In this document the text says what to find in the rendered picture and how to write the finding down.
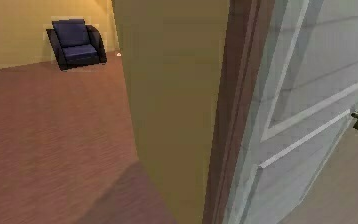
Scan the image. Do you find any pale grey panelled door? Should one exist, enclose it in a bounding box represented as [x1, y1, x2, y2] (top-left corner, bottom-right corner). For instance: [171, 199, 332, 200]
[222, 0, 358, 224]

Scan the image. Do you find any brown wooden door frame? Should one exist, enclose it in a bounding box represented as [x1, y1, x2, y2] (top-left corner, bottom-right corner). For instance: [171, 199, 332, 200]
[202, 0, 277, 224]

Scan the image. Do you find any dark blue armchair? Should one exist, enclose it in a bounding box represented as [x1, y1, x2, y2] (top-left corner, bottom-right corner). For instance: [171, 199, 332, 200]
[45, 18, 108, 72]

